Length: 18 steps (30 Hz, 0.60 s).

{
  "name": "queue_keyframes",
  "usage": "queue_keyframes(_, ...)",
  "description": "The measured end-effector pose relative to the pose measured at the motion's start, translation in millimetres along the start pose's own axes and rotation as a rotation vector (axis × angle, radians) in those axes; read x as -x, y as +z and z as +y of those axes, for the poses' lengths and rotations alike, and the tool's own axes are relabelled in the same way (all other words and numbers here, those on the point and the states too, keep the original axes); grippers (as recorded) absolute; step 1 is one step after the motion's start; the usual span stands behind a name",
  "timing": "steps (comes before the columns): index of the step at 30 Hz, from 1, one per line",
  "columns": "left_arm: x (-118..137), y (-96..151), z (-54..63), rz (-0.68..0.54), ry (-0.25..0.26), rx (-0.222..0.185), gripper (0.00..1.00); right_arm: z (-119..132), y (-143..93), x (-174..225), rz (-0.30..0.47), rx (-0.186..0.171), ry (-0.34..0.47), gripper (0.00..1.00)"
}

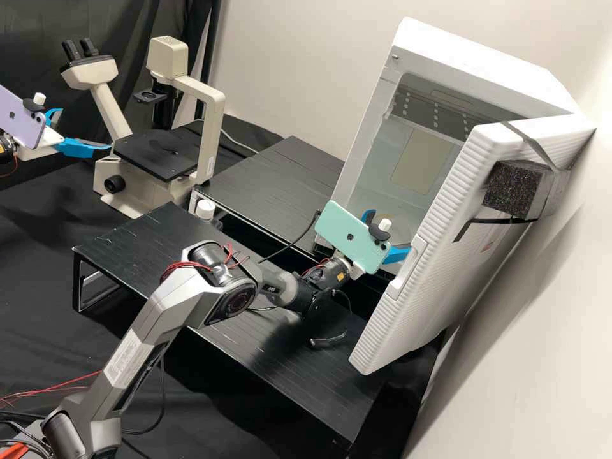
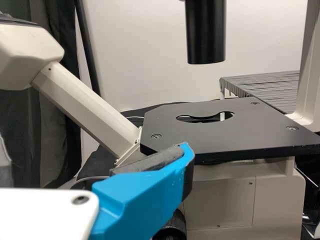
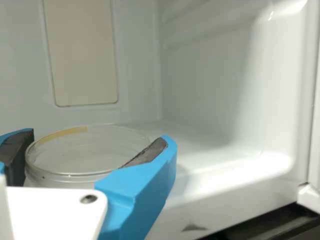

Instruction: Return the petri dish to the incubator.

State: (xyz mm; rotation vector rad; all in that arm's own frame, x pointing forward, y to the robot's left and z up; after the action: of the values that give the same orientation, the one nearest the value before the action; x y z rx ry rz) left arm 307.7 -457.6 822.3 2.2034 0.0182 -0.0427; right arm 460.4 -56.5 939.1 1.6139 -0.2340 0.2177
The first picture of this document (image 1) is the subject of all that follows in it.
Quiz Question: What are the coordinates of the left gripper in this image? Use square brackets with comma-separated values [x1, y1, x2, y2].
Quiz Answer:
[18, 108, 114, 161]

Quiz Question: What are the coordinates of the incubator door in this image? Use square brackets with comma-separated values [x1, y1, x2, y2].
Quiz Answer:
[347, 118, 582, 376]

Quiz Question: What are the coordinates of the white incubator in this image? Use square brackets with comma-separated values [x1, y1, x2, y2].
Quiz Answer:
[312, 17, 597, 268]

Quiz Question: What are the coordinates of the cream microscope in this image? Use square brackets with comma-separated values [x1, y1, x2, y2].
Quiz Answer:
[59, 37, 228, 220]

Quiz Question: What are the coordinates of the black platform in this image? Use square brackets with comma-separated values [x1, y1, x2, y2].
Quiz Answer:
[71, 201, 386, 446]
[189, 135, 346, 261]

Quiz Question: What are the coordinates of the right wrist camera phone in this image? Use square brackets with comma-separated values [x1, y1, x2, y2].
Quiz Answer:
[314, 200, 394, 276]

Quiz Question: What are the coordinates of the wrist camera phone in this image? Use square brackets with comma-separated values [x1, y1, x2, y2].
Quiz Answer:
[0, 85, 48, 150]
[314, 200, 394, 276]

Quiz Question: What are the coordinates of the left wrist camera phone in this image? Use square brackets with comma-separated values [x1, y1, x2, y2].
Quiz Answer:
[0, 85, 48, 150]

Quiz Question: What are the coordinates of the black cable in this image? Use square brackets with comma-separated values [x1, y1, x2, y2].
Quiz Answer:
[309, 286, 354, 349]
[258, 209, 322, 265]

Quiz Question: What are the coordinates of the white cable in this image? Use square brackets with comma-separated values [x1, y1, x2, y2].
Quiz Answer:
[222, 131, 261, 156]

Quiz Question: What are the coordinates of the red wire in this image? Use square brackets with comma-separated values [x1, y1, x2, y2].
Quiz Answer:
[0, 370, 92, 402]

